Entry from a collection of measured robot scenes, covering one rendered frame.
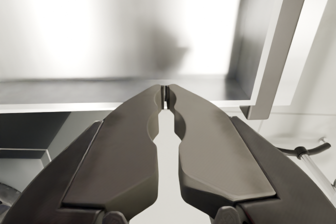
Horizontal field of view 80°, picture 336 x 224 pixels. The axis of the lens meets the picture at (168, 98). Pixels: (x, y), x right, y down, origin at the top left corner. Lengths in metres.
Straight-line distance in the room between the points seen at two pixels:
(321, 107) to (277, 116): 0.27
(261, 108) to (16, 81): 0.19
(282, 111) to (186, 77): 1.33
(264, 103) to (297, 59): 0.04
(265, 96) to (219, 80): 0.04
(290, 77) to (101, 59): 0.15
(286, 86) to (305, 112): 1.37
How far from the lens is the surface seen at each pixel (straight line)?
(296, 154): 1.58
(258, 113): 0.17
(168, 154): 1.50
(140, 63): 0.16
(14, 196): 0.48
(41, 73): 0.18
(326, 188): 1.47
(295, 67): 0.19
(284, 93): 0.20
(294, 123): 1.58
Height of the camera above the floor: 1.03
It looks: 59 degrees down
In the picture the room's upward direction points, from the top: 177 degrees clockwise
